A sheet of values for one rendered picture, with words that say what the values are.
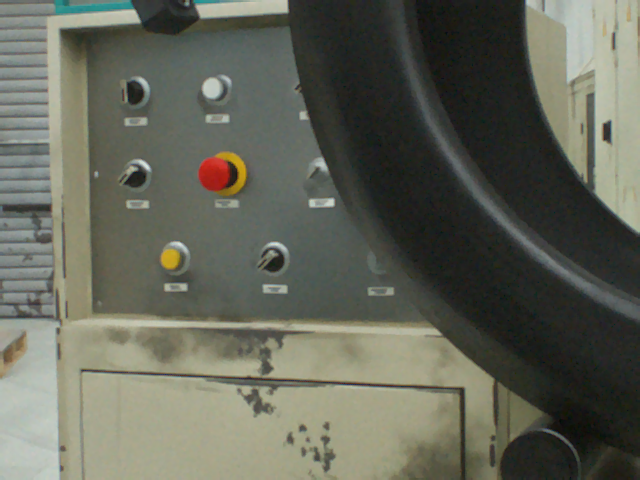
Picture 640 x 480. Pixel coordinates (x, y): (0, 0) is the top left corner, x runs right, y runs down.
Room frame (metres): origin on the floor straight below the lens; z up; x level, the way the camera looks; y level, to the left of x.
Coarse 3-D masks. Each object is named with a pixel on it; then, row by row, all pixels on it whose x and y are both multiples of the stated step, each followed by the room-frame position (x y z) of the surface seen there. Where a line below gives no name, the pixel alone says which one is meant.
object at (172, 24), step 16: (144, 0) 0.89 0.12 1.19; (160, 0) 0.88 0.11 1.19; (176, 0) 0.89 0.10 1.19; (192, 0) 0.92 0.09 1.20; (144, 16) 0.89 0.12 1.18; (160, 16) 0.88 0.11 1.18; (176, 16) 0.89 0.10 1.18; (192, 16) 0.91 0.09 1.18; (160, 32) 0.89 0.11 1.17; (176, 32) 0.91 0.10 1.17
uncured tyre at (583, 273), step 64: (320, 0) 0.72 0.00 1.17; (384, 0) 0.70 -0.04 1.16; (448, 0) 0.97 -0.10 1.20; (512, 0) 0.97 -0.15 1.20; (320, 64) 0.73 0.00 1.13; (384, 64) 0.70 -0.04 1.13; (448, 64) 0.97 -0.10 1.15; (512, 64) 0.97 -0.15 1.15; (320, 128) 0.75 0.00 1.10; (384, 128) 0.71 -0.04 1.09; (448, 128) 0.70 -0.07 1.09; (512, 128) 0.97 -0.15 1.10; (384, 192) 0.71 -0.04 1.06; (448, 192) 0.69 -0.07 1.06; (512, 192) 0.96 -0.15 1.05; (576, 192) 0.95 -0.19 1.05; (384, 256) 0.74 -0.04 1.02; (448, 256) 0.69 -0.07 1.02; (512, 256) 0.68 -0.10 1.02; (576, 256) 0.95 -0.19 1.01; (448, 320) 0.72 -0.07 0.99; (512, 320) 0.68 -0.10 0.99; (576, 320) 0.67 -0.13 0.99; (512, 384) 0.72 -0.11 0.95; (576, 384) 0.67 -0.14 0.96
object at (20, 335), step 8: (0, 336) 7.73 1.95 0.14; (8, 336) 7.72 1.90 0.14; (16, 336) 7.71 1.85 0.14; (24, 336) 8.01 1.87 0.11; (0, 344) 7.33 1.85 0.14; (8, 344) 7.33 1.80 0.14; (16, 344) 7.97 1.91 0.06; (24, 344) 7.98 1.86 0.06; (0, 352) 6.99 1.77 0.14; (8, 352) 7.45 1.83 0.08; (16, 352) 7.89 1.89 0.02; (24, 352) 7.98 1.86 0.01; (0, 360) 6.97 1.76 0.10; (8, 360) 7.45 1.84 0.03; (16, 360) 7.60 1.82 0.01; (0, 368) 6.99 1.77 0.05; (8, 368) 7.26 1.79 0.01; (0, 376) 6.95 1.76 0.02
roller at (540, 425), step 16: (544, 416) 0.76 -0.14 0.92; (528, 432) 0.72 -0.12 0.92; (544, 432) 0.71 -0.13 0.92; (560, 432) 0.72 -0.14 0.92; (576, 432) 0.74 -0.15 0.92; (512, 448) 0.72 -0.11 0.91; (528, 448) 0.71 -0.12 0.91; (544, 448) 0.71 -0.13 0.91; (560, 448) 0.71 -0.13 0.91; (576, 448) 0.72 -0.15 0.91; (592, 448) 0.75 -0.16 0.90; (608, 448) 0.83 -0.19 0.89; (512, 464) 0.71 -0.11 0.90; (528, 464) 0.71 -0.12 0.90; (544, 464) 0.71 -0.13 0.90; (560, 464) 0.70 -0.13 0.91; (576, 464) 0.71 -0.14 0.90; (592, 464) 0.75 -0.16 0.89
